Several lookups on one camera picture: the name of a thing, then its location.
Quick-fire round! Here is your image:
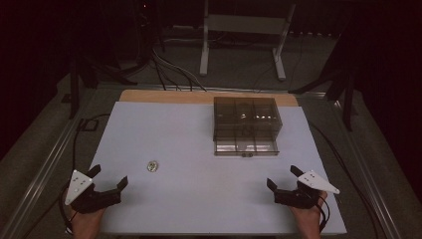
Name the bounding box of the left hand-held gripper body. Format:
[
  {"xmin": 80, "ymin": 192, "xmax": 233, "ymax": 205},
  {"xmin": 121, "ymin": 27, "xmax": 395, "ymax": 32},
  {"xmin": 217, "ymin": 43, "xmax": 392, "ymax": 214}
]
[{"xmin": 64, "ymin": 169, "xmax": 121, "ymax": 214}]

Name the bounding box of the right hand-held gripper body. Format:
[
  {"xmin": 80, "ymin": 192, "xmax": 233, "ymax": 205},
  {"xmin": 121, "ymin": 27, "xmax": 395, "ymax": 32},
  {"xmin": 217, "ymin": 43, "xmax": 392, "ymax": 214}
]
[{"xmin": 274, "ymin": 169, "xmax": 341, "ymax": 210}]

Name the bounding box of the smoky transparent drawer box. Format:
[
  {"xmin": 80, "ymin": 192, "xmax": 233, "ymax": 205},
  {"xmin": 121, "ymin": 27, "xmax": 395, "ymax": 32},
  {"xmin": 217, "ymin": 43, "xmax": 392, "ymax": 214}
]
[{"xmin": 212, "ymin": 96, "xmax": 284, "ymax": 158}]

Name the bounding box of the person's right hand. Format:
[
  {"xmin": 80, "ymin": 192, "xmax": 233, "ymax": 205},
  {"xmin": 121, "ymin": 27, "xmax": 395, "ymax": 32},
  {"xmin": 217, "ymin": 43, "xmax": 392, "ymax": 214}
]
[{"xmin": 289, "ymin": 191, "xmax": 328, "ymax": 239}]

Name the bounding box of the person's left hand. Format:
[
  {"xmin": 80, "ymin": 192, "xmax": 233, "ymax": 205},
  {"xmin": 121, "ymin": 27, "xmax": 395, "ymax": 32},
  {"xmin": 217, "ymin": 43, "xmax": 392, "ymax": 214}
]
[{"xmin": 67, "ymin": 206, "xmax": 106, "ymax": 239}]

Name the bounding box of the black floor socket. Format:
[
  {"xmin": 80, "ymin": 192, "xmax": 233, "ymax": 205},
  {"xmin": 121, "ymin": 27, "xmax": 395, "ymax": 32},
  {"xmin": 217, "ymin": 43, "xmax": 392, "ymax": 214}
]
[{"xmin": 79, "ymin": 118, "xmax": 100, "ymax": 132}]

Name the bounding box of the white table mat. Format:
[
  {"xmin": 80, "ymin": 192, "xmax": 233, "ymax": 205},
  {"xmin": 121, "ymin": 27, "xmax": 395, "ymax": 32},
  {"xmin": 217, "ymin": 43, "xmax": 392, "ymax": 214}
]
[{"xmin": 89, "ymin": 101, "xmax": 348, "ymax": 236}]

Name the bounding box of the black stand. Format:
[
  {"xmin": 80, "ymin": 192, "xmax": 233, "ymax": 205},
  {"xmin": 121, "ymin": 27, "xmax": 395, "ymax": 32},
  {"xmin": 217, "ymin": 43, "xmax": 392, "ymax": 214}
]
[
  {"xmin": 288, "ymin": 43, "xmax": 359, "ymax": 132},
  {"xmin": 68, "ymin": 49, "xmax": 138, "ymax": 120}
]

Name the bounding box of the white metal stand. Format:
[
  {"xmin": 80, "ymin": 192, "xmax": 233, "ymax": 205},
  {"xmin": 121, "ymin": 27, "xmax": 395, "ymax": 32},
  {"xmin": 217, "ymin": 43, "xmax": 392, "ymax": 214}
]
[{"xmin": 199, "ymin": 0, "xmax": 297, "ymax": 82}]

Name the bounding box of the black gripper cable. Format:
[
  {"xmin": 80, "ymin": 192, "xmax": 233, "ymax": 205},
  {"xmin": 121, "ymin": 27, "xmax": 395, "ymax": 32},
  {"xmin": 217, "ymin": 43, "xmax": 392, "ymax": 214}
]
[
  {"xmin": 316, "ymin": 194, "xmax": 331, "ymax": 233},
  {"xmin": 58, "ymin": 113, "xmax": 111, "ymax": 235}
]

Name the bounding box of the metal floor rail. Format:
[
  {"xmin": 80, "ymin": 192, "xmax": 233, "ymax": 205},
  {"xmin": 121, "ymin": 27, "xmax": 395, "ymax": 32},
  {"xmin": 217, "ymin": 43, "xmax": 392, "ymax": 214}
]
[
  {"xmin": 331, "ymin": 99, "xmax": 404, "ymax": 239},
  {"xmin": 0, "ymin": 109, "xmax": 88, "ymax": 239}
]

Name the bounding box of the black floor cable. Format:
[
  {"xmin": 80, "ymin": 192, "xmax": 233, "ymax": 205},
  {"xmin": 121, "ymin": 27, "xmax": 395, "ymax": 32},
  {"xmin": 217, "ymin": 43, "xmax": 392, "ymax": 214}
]
[{"xmin": 309, "ymin": 121, "xmax": 381, "ymax": 239}]

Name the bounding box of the grey floor cable bundle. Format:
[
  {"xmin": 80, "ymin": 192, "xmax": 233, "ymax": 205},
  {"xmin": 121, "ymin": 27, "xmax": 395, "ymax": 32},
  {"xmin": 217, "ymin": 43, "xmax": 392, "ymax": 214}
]
[{"xmin": 150, "ymin": 46, "xmax": 208, "ymax": 93}]

